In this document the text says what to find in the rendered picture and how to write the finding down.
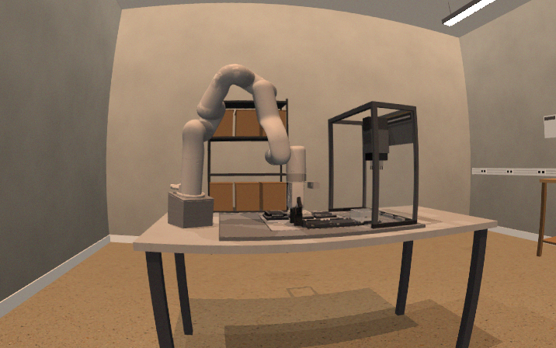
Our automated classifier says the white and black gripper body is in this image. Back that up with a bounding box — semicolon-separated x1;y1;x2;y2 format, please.
287;181;306;209

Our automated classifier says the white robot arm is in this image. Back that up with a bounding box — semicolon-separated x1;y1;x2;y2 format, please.
170;64;306;199

